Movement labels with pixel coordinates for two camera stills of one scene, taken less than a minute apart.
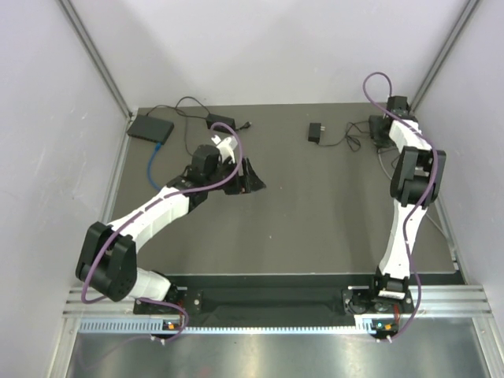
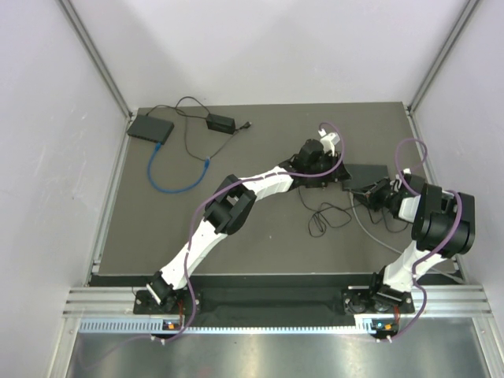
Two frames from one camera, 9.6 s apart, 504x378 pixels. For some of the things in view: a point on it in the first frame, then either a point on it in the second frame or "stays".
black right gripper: x=378 y=141 → x=372 y=194
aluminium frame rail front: x=423 y=299 stays
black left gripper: x=246 y=183 → x=338 y=175
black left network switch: x=151 y=128 stays
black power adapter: x=212 y=119 stays
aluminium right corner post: x=468 y=12 stays
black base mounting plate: x=276 y=302 stays
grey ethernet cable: x=428 y=217 → x=390 y=248
